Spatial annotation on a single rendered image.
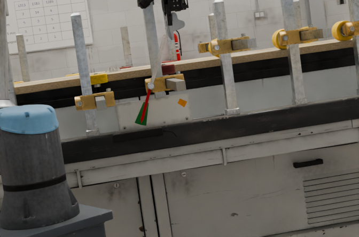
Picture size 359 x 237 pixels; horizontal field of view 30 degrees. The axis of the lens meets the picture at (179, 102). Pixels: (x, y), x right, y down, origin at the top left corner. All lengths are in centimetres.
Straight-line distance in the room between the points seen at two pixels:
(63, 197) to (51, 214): 5
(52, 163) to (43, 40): 789
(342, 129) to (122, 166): 82
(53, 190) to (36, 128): 15
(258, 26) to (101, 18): 225
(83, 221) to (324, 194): 142
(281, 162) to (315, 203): 22
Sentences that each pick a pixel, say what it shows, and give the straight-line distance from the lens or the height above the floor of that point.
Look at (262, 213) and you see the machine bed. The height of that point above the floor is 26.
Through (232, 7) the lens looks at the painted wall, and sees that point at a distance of 969.
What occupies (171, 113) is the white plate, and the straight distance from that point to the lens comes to 234.
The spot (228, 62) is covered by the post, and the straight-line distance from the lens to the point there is 238.
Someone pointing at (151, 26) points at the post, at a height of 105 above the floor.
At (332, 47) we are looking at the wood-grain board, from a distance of 272.
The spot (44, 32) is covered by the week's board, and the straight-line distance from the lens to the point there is 946.
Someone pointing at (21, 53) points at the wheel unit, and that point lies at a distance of 343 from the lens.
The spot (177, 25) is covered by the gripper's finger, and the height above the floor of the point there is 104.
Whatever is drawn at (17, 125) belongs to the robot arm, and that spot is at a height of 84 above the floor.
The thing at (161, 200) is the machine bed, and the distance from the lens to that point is 262.
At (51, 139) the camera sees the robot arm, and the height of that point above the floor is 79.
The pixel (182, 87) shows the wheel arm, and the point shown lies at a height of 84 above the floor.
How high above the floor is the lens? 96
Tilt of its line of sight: 5 degrees down
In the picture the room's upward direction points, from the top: 8 degrees counter-clockwise
